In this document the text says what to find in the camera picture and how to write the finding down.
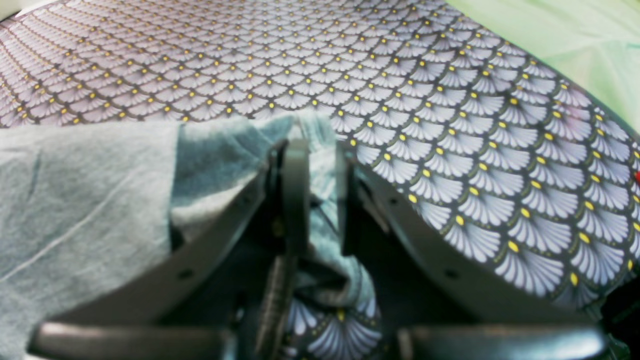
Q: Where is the patterned purple tablecloth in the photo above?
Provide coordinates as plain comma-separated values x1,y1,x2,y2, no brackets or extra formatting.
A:
1,0,639,360

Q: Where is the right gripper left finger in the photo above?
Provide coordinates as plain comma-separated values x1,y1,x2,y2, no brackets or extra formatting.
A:
27,139,310,360

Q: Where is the light grey T-shirt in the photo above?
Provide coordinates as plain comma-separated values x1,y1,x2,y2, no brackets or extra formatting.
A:
0,111,382,360

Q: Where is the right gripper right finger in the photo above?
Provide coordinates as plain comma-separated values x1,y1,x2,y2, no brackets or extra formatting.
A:
337,150,609,360

